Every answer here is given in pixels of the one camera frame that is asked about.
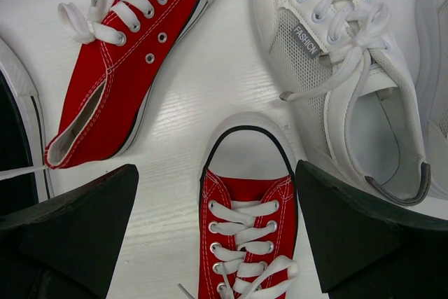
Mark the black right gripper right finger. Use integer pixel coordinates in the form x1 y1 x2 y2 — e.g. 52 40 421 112
295 160 447 298

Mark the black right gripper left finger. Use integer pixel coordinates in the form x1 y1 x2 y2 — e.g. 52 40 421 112
1 164 139 298

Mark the white sneaker under arm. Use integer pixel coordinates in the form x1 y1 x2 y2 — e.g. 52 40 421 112
415 0 447 200

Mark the red canvas sneaker near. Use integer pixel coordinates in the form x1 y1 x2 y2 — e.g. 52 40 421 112
196 112 301 298

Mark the red canvas sneaker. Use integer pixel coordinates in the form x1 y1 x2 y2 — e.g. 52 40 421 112
44 0 214 169
196 112 301 298

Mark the white fashion sneaker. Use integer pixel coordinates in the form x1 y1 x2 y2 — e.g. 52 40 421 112
252 0 431 207

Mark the red canvas sneaker far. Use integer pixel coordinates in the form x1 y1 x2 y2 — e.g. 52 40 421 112
44 0 214 169

